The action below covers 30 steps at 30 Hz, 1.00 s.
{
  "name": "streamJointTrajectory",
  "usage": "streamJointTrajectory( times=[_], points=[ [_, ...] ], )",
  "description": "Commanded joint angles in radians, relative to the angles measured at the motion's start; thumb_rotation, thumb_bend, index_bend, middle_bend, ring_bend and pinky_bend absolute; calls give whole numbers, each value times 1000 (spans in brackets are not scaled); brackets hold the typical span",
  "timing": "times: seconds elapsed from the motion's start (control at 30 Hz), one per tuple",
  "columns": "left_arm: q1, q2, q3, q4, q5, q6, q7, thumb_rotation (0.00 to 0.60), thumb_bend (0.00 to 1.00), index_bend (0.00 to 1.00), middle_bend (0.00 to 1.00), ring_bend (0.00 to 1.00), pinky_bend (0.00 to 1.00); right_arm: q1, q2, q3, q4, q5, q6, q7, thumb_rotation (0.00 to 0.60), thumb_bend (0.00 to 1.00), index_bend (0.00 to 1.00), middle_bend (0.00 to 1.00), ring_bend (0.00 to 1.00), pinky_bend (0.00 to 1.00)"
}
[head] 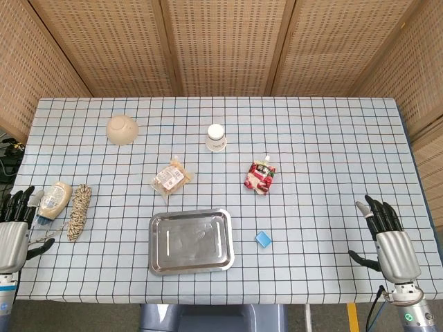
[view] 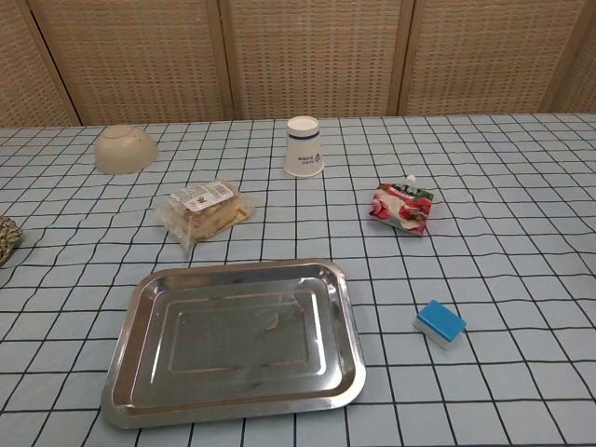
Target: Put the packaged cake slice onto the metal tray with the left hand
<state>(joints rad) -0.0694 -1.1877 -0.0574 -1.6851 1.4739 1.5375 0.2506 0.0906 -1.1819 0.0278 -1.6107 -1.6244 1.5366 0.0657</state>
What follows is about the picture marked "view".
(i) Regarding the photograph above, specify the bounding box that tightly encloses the blue and white sponge block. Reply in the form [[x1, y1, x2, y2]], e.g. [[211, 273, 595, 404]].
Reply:
[[413, 299, 467, 351]]

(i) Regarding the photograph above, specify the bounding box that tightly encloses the woven bamboo screen panel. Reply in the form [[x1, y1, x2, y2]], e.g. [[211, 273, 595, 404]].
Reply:
[[0, 0, 81, 129], [27, 0, 236, 127], [399, 0, 593, 117], [217, 0, 416, 121], [539, 18, 596, 115]]

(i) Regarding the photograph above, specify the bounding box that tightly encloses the upturned white paper cup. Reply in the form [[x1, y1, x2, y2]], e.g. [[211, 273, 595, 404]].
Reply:
[[282, 115, 325, 179]]

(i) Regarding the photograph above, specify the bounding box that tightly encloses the upturned beige ceramic bowl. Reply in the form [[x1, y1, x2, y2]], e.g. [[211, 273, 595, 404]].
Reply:
[[94, 125, 160, 176]]

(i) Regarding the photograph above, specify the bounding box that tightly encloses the blue checked tablecloth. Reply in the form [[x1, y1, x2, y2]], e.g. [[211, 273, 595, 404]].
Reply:
[[0, 113, 596, 447]]

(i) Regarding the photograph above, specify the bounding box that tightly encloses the plastic-wrapped bread slice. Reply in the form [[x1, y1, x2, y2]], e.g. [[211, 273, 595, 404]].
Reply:
[[154, 179, 256, 251]]

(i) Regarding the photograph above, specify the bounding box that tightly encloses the red spouted drink pouch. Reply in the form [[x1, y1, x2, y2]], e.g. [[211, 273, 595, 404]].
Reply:
[[368, 174, 436, 237]]

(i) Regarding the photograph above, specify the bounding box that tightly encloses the coiled braided rope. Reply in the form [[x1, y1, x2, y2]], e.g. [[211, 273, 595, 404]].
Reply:
[[0, 214, 24, 268]]

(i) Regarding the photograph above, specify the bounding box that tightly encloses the rectangular metal tray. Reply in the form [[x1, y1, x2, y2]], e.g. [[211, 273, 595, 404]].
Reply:
[[100, 258, 367, 429]]

